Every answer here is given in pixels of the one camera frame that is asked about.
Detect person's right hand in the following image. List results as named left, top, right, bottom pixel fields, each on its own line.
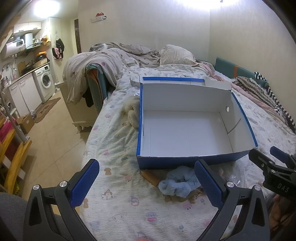
left=270, top=195, right=296, bottom=235

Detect white washing machine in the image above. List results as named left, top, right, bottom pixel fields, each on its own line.
left=32, top=65, right=55, bottom=103

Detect white kitchen base cabinet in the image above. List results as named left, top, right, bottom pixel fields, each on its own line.
left=8, top=75, right=42, bottom=116

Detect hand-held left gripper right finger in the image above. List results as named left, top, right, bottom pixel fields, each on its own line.
left=194, top=159, right=271, bottom=241

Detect dark wooden door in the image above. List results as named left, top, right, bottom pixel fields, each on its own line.
left=74, top=19, right=82, bottom=54

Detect tall white cabinet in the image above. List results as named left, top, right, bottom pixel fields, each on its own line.
left=48, top=17, right=59, bottom=81

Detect teal and orange footboard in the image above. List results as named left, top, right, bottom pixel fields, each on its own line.
left=84, top=62, right=109, bottom=112

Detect brown floor mat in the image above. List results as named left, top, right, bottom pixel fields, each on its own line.
left=34, top=97, right=61, bottom=123

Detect white water heater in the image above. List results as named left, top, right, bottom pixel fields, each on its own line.
left=1, top=43, right=26, bottom=61

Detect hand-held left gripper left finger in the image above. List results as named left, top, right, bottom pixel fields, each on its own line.
left=23, top=159, right=100, bottom=241

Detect pink blanket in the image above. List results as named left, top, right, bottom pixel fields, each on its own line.
left=196, top=61, right=234, bottom=80

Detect yellow wooden chair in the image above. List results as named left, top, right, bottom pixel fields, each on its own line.
left=0, top=109, right=33, bottom=195

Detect black and white striped cloth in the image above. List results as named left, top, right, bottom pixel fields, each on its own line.
left=254, top=72, right=296, bottom=133

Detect blue and white cardboard box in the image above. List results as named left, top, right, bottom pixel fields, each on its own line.
left=136, top=75, right=258, bottom=171

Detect orange-brown foam block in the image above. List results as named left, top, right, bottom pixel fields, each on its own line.
left=142, top=170, right=162, bottom=187

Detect grey checked quilt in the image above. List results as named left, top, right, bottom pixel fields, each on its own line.
left=63, top=42, right=162, bottom=105

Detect ceiling light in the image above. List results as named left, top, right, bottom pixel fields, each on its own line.
left=33, top=0, right=63, bottom=16

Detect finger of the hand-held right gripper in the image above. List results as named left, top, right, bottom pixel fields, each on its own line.
left=270, top=146, right=296, bottom=172
left=248, top=148, right=282, bottom=179

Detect cream bed frame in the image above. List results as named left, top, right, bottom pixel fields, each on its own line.
left=60, top=82, right=100, bottom=132

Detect cream fluffy plush cloth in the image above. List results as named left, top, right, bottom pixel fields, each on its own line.
left=122, top=96, right=141, bottom=128

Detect hanging dark and pink clothes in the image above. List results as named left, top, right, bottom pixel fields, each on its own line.
left=52, top=38, right=65, bottom=59

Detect white wall cabinets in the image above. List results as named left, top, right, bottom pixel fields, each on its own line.
left=13, top=21, right=42, bottom=35

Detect light blue fluffy scrunchie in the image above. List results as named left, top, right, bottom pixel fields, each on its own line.
left=158, top=166, right=201, bottom=198

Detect teal padded headboard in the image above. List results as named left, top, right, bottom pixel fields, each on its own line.
left=215, top=57, right=269, bottom=87

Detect patterned pillow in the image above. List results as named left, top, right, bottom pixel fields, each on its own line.
left=160, top=44, right=197, bottom=66

